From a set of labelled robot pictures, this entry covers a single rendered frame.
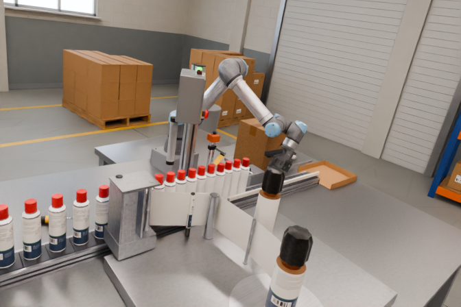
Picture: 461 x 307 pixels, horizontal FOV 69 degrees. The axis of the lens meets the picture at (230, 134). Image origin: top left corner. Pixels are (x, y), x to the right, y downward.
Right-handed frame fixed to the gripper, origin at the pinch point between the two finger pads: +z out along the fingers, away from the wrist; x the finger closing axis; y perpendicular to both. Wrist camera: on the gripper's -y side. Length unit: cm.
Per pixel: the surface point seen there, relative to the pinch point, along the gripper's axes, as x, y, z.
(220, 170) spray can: -37.0, 2.1, 7.2
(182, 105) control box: -71, -3, -8
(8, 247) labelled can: -102, 3, 56
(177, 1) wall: 215, -598, -233
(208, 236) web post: -45, 21, 30
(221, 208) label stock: -48, 23, 18
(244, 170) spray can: -22.8, 2.7, 1.9
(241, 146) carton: 11.0, -36.2, -8.7
